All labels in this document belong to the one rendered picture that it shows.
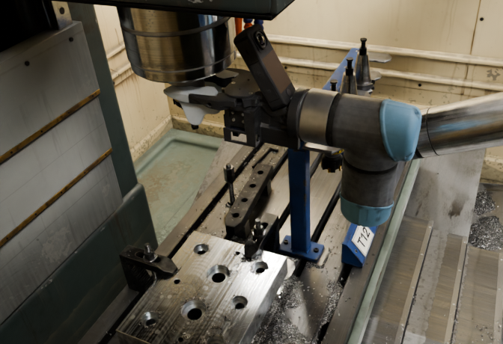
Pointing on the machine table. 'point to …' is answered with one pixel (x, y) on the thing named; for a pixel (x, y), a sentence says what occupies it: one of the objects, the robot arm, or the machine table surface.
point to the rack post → (300, 209)
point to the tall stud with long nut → (230, 181)
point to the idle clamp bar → (248, 200)
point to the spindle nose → (177, 44)
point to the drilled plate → (221, 249)
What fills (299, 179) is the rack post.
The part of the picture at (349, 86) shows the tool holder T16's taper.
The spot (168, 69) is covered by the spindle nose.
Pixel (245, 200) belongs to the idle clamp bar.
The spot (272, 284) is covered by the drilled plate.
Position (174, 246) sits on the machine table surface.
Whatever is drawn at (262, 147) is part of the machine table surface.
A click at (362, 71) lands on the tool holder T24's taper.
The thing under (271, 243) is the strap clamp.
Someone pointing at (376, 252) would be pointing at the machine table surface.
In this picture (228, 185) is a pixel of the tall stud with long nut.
